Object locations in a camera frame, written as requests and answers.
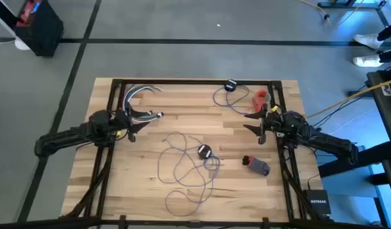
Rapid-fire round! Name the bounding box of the black desk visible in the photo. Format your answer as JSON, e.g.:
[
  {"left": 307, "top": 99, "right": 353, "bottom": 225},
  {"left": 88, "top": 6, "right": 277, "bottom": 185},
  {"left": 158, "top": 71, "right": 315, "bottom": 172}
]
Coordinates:
[{"left": 318, "top": 68, "right": 391, "bottom": 211}]

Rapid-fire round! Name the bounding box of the person's leg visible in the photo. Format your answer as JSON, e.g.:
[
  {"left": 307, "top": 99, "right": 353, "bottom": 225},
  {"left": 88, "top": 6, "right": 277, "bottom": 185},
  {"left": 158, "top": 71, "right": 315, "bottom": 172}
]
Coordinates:
[
  {"left": 378, "top": 47, "right": 391, "bottom": 64},
  {"left": 376, "top": 27, "right": 391, "bottom": 42}
]

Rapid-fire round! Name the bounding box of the long blue cord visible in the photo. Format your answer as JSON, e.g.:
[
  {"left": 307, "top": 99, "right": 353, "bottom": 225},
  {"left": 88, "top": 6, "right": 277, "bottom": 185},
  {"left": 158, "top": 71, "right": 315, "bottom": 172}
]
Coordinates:
[{"left": 157, "top": 130, "right": 221, "bottom": 218}]

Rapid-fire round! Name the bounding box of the black red tool case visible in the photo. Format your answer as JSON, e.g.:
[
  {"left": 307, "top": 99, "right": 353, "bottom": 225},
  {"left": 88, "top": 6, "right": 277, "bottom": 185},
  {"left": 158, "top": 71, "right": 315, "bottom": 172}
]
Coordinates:
[{"left": 12, "top": 0, "right": 65, "bottom": 58}]

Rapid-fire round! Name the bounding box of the short blue cord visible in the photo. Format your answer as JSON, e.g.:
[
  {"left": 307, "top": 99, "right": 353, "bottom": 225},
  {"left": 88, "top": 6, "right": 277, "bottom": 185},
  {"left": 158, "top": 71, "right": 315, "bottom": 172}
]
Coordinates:
[{"left": 212, "top": 84, "right": 251, "bottom": 115}]

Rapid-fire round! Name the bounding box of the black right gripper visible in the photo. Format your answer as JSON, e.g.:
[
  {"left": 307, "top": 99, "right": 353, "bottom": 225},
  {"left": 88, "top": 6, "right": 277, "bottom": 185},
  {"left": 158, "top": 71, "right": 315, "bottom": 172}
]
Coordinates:
[{"left": 243, "top": 104, "right": 281, "bottom": 145}]

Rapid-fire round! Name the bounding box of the yellow cable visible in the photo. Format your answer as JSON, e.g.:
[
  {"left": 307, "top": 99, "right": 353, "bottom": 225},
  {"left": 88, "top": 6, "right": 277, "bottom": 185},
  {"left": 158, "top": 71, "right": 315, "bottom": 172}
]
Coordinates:
[
  {"left": 305, "top": 77, "right": 391, "bottom": 120},
  {"left": 297, "top": 0, "right": 366, "bottom": 27}
]

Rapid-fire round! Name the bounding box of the person's white shoe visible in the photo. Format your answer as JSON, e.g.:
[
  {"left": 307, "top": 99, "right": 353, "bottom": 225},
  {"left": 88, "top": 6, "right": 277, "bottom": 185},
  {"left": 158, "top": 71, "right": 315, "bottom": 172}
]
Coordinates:
[
  {"left": 352, "top": 54, "right": 384, "bottom": 68},
  {"left": 353, "top": 32, "right": 385, "bottom": 50}
]

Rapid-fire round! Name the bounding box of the black rod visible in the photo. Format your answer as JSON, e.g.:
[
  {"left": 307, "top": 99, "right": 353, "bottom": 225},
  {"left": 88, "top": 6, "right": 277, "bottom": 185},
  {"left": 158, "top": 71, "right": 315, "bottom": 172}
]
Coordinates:
[{"left": 0, "top": 0, "right": 22, "bottom": 30}]

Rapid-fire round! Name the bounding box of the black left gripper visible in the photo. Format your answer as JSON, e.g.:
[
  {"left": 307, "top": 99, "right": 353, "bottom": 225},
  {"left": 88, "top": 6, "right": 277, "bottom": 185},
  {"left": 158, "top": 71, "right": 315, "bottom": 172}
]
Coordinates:
[{"left": 114, "top": 107, "right": 153, "bottom": 143}]

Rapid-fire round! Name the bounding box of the black metal stand base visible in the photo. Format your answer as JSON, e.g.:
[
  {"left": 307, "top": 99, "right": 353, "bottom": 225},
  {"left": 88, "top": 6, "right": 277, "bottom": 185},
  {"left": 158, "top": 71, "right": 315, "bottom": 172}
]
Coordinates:
[{"left": 316, "top": 0, "right": 391, "bottom": 28}]

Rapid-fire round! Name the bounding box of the black Netgear network switch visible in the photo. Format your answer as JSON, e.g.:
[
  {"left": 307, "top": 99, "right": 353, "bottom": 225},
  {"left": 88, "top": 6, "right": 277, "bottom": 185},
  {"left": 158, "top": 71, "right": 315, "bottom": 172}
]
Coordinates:
[{"left": 302, "top": 189, "right": 332, "bottom": 216}]

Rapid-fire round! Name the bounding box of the white rounded foot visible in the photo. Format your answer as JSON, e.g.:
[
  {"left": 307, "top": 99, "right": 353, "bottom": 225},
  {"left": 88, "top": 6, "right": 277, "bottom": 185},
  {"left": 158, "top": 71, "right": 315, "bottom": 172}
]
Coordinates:
[{"left": 14, "top": 37, "right": 31, "bottom": 52}]

